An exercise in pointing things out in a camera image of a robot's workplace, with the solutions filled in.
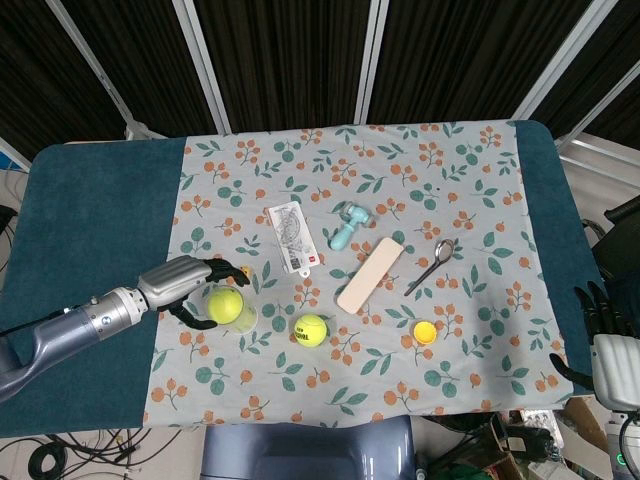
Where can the floral patterned tablecloth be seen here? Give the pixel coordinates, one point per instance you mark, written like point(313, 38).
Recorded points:
point(350, 380)

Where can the small orange toy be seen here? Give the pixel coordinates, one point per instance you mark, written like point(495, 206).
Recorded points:
point(245, 271)

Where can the plain yellow tennis ball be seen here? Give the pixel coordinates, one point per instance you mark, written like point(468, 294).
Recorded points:
point(225, 305)

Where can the tennis ball with black print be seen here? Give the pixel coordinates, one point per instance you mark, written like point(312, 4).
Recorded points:
point(310, 329)

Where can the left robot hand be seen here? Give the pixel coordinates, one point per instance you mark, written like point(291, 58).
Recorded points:
point(185, 285)

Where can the blue robot torso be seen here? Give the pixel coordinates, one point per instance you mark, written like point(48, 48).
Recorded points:
point(305, 450)

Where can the packaged clear ruler set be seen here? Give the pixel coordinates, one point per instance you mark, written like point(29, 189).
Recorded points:
point(295, 240)

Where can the beige rectangular case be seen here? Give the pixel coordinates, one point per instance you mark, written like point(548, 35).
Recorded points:
point(371, 274)

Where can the metal spoon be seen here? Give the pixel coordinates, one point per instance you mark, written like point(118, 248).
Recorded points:
point(430, 267)

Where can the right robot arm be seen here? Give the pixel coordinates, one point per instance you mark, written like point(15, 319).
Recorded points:
point(625, 445)

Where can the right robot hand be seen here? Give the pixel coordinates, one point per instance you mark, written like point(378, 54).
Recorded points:
point(612, 350)

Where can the clear yellow plastic cup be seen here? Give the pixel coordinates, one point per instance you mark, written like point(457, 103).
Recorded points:
point(245, 320)

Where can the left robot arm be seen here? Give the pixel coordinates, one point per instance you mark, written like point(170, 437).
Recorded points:
point(65, 330)

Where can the black spare robot hand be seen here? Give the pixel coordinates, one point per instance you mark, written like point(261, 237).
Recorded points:
point(530, 442)

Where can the yellow bottle cap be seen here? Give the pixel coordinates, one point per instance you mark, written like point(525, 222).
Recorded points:
point(425, 332)

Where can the teal table cover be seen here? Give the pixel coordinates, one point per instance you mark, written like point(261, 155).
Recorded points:
point(85, 210)

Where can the cardboard box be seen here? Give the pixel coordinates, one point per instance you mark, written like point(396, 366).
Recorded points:
point(500, 455)

